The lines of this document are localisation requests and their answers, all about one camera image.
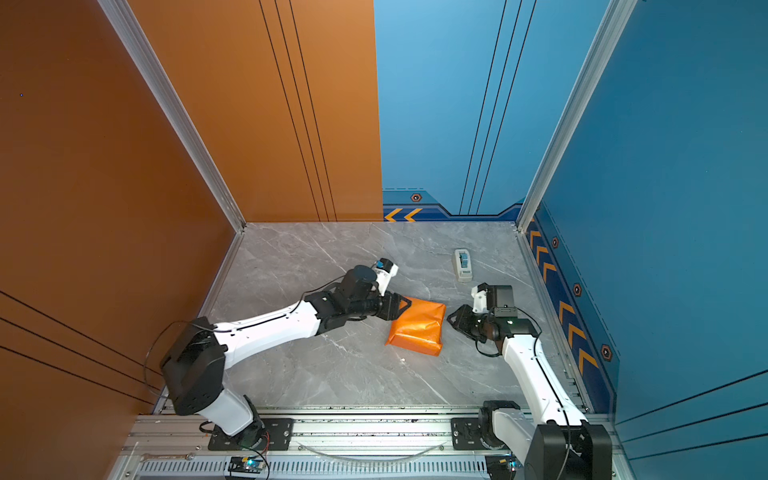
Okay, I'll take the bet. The yellow orange wrapping paper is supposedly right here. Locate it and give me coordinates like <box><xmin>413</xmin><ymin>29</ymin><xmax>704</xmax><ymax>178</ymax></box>
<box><xmin>386</xmin><ymin>297</ymin><xmax>447</xmax><ymax>357</ymax></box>

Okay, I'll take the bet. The green circuit board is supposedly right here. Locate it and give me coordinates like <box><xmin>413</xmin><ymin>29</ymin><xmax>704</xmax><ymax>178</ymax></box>
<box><xmin>227</xmin><ymin>456</ymin><xmax>269</xmax><ymax>479</ymax></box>
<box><xmin>485</xmin><ymin>455</ymin><xmax>522</xmax><ymax>480</ymax></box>

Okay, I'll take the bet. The left green circuit board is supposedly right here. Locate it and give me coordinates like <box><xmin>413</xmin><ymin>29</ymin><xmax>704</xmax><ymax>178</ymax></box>
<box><xmin>227</xmin><ymin>456</ymin><xmax>269</xmax><ymax>479</ymax></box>

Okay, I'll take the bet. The aluminium corner post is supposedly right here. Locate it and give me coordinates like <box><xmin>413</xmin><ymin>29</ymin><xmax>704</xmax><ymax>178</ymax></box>
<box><xmin>98</xmin><ymin>0</ymin><xmax>246</xmax><ymax>234</ymax></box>
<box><xmin>515</xmin><ymin>0</ymin><xmax>637</xmax><ymax>233</ymax></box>

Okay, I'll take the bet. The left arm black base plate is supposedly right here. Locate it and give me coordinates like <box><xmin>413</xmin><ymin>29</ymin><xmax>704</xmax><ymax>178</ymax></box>
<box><xmin>208</xmin><ymin>417</ymin><xmax>294</xmax><ymax>453</ymax></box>

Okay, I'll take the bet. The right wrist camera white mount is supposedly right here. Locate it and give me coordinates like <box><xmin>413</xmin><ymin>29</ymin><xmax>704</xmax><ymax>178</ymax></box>
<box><xmin>471</xmin><ymin>283</ymin><xmax>518</xmax><ymax>318</ymax></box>

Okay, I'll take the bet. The aluminium front rail frame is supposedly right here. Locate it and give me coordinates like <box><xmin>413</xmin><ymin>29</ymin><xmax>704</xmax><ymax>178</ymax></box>
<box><xmin>109</xmin><ymin>406</ymin><xmax>516</xmax><ymax>479</ymax></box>

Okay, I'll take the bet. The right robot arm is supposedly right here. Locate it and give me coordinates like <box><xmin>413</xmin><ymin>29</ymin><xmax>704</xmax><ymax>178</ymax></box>
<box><xmin>447</xmin><ymin>305</ymin><xmax>613</xmax><ymax>479</ymax></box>

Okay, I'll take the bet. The right green circuit board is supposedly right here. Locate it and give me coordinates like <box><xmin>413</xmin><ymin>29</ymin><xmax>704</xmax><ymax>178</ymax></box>
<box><xmin>485</xmin><ymin>455</ymin><xmax>522</xmax><ymax>480</ymax></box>

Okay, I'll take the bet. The right aluminium corner post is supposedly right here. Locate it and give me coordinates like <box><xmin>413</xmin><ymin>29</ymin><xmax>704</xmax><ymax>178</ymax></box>
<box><xmin>515</xmin><ymin>0</ymin><xmax>637</xmax><ymax>233</ymax></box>

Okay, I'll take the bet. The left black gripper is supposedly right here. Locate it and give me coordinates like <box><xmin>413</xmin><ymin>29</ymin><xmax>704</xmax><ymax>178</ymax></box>
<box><xmin>346</xmin><ymin>288</ymin><xmax>412</xmax><ymax>320</ymax></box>

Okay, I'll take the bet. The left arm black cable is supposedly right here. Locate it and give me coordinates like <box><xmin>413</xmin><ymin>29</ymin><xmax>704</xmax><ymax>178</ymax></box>
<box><xmin>142</xmin><ymin>319</ymin><xmax>217</xmax><ymax>397</ymax></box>

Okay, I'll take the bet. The white tape dispenser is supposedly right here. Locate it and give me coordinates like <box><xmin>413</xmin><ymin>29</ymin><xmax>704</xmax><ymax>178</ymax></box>
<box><xmin>453</xmin><ymin>248</ymin><xmax>473</xmax><ymax>282</ymax></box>

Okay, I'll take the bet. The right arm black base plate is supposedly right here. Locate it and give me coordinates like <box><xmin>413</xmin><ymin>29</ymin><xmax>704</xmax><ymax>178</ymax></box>
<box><xmin>450</xmin><ymin>417</ymin><xmax>499</xmax><ymax>451</ymax></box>

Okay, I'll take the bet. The left aluminium corner post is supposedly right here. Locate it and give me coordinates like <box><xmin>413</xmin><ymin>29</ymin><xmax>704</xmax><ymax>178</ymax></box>
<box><xmin>98</xmin><ymin>0</ymin><xmax>246</xmax><ymax>234</ymax></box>

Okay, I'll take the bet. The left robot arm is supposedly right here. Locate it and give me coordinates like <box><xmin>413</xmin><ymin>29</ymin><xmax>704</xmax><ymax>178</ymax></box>
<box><xmin>160</xmin><ymin>285</ymin><xmax>413</xmax><ymax>448</ymax></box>

